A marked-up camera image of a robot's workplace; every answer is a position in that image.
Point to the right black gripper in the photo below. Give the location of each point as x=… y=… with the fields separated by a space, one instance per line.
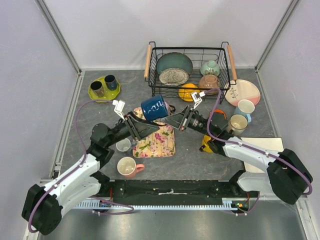
x=177 y=120

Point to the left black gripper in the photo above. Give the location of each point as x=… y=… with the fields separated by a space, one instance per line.
x=141 y=127

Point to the purple mug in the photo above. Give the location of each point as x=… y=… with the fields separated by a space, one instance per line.
x=171 y=109

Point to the dark blue mug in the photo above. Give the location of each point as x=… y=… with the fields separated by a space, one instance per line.
x=154 y=108

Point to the yellow mug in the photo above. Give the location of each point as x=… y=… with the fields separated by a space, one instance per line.
x=204 y=144

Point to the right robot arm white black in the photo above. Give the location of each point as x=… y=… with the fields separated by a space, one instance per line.
x=281 y=172

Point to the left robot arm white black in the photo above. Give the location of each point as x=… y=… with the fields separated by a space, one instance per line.
x=45 y=206

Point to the small grey white mug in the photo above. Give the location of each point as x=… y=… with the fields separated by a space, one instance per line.
x=126 y=145

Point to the orange mug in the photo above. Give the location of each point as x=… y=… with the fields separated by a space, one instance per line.
x=220 y=111

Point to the pink mug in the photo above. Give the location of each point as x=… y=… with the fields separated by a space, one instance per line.
x=128 y=167

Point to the light blue mug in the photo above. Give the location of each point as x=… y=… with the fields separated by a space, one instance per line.
x=245 y=108

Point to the yellow bowl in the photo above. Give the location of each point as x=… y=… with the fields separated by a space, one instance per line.
x=186 y=91

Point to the floral placemat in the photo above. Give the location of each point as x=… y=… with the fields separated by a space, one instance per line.
x=159 y=144

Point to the speckled beige plate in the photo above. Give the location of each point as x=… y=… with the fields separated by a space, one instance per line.
x=173 y=77

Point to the green scalloped plate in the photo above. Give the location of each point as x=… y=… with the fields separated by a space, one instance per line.
x=108 y=94

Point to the brown pink bowl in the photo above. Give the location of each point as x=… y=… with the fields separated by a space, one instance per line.
x=209 y=81

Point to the dark blue tumbler cup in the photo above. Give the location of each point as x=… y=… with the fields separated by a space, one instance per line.
x=111 y=82

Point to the teal plate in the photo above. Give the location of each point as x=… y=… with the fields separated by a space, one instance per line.
x=174 y=60

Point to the brown tumbler cup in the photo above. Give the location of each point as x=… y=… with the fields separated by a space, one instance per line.
x=97 y=88

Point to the mint green bowl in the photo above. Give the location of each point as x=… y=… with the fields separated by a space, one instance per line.
x=210 y=68

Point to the pink floral plate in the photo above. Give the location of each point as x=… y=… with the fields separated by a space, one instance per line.
x=241 y=89

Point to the white square board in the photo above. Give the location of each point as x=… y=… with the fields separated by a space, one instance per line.
x=271 y=143

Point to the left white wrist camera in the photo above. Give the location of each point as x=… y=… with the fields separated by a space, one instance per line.
x=118 y=108

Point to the black wire dish rack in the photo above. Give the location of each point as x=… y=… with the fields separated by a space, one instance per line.
x=198 y=56

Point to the beige mug dark handle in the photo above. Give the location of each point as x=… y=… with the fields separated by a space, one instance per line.
x=237 y=124

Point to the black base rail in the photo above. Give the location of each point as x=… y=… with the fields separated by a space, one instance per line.
x=171 y=192

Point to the light blue cable duct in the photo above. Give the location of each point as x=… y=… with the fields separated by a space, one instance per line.
x=99 y=205

